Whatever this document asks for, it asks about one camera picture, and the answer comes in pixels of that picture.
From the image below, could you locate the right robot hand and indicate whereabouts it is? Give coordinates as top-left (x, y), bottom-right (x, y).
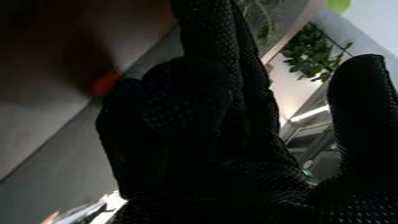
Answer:
top-left (94, 0), bottom-right (398, 224)

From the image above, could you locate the green potted plant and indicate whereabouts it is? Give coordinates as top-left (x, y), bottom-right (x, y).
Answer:
top-left (279, 22), bottom-right (356, 83)

